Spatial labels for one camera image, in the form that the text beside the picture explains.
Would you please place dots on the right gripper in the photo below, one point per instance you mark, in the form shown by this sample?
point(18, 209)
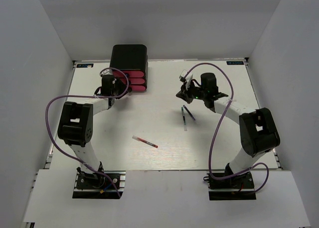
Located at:
point(185, 93)

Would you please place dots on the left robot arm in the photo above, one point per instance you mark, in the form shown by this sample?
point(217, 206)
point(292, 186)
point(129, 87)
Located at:
point(76, 122)

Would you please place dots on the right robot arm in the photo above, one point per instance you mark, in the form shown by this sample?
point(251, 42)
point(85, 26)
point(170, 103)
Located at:
point(258, 132)

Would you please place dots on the black drawer cabinet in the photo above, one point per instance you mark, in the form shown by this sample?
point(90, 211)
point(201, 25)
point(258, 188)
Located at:
point(130, 57)

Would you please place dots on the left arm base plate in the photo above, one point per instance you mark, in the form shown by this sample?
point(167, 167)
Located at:
point(102, 189)

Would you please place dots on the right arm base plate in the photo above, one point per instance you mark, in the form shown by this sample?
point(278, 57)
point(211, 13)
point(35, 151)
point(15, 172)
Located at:
point(238, 188)

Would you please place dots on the green gel pen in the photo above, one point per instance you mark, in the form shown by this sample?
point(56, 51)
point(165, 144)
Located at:
point(184, 119)

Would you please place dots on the purple gel pen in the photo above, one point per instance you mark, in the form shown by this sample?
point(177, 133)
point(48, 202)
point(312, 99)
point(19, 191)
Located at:
point(190, 114)

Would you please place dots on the pink bottom drawer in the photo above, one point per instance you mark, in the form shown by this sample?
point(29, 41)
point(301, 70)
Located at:
point(136, 88)

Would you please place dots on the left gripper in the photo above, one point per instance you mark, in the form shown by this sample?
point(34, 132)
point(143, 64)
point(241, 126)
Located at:
point(122, 86)

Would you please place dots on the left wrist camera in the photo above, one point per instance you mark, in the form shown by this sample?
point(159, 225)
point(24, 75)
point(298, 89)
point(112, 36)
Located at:
point(106, 71)

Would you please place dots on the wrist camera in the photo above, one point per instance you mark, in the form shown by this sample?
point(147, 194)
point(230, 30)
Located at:
point(106, 71)
point(186, 78)

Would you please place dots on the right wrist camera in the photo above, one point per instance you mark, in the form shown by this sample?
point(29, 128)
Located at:
point(186, 78)

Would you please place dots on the pink top drawer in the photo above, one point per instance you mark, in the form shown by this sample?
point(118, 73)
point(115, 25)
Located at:
point(129, 73)

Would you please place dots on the pink drawer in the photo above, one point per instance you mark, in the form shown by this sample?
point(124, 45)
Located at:
point(137, 81)
point(129, 73)
point(136, 88)

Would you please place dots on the red gel pen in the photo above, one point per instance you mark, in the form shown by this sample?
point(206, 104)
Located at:
point(144, 141)

